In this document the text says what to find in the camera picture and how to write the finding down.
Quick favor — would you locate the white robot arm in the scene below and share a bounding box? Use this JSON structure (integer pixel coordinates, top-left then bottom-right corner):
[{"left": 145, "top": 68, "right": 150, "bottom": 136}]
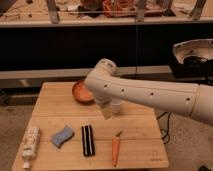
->
[{"left": 85, "top": 58, "right": 213, "bottom": 127}]

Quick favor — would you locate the clear plastic cup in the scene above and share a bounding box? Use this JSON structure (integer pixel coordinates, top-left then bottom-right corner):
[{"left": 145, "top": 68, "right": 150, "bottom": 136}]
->
[{"left": 111, "top": 103, "right": 122, "bottom": 114}]

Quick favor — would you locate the orange bowl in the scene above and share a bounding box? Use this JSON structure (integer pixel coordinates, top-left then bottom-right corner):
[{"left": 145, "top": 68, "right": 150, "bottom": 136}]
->
[{"left": 72, "top": 79, "right": 94, "bottom": 104}]

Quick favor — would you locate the orange carrot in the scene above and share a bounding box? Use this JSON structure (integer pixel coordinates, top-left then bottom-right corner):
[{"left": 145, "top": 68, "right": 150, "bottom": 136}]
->
[{"left": 112, "top": 131, "right": 123, "bottom": 167}]

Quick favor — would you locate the black striped eraser block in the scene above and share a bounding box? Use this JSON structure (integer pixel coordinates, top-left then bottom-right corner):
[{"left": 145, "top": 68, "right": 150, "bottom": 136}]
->
[{"left": 81, "top": 125, "right": 95, "bottom": 157}]

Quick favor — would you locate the blue sponge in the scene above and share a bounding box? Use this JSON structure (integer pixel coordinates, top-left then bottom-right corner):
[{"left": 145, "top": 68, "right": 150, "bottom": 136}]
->
[{"left": 51, "top": 126, "right": 74, "bottom": 148}]

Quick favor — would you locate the white tube bottle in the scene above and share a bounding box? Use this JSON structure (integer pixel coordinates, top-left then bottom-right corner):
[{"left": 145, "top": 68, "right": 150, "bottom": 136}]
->
[{"left": 22, "top": 126, "right": 40, "bottom": 170}]

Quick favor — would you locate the orange crate on shelf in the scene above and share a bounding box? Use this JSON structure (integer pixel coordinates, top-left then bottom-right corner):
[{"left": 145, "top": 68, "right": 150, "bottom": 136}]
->
[{"left": 102, "top": 0, "right": 135, "bottom": 17}]

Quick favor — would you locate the white dome shell device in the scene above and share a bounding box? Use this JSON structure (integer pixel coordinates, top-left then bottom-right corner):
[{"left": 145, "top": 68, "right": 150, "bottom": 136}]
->
[{"left": 172, "top": 39, "right": 213, "bottom": 64}]

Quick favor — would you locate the black cable on floor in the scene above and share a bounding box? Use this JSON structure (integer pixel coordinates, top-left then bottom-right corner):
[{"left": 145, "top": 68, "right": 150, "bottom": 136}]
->
[{"left": 156, "top": 111, "right": 172, "bottom": 144}]

